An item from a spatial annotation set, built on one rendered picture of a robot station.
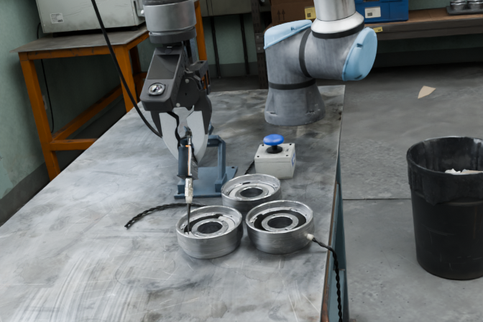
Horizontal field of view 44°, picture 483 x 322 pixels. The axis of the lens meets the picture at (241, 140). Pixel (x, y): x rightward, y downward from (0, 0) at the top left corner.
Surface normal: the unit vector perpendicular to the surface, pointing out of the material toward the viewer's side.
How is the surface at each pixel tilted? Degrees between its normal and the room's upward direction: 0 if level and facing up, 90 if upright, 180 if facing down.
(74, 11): 90
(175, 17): 90
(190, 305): 0
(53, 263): 0
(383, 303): 0
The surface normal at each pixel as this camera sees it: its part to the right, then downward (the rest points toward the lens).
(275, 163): -0.19, 0.37
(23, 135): 0.98, -0.04
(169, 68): -0.13, -0.64
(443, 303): -0.11, -0.93
